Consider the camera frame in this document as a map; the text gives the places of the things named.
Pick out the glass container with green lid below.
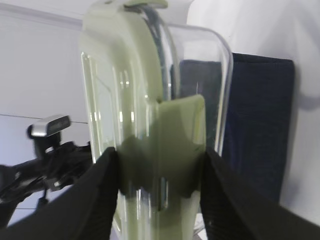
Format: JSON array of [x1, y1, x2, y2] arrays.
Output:
[[79, 0, 233, 240]]

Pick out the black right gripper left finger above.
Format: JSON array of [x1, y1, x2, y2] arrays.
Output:
[[0, 147, 119, 240]]

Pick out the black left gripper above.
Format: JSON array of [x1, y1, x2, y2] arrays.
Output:
[[0, 139, 93, 209]]

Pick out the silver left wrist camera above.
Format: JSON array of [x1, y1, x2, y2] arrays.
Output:
[[27, 114, 71, 139]]

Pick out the navy blue lunch bag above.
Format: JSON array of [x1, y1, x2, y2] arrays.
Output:
[[179, 53, 295, 203]]

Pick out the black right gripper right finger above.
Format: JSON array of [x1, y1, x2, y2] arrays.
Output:
[[200, 148, 320, 240]]

